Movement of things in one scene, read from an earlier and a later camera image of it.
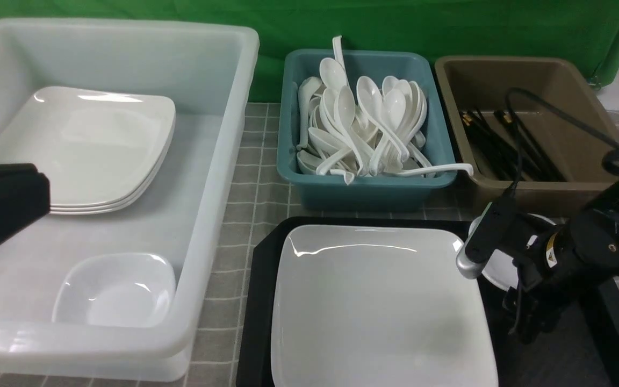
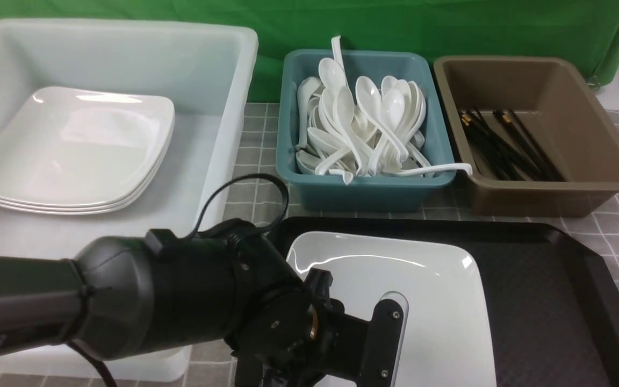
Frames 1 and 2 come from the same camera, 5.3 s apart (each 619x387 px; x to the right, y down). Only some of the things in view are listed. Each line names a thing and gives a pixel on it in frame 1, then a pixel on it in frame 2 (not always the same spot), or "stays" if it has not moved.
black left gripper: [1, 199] to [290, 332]
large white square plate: [364, 306] stays
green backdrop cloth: [597, 34] stays
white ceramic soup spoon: [371, 102] stays
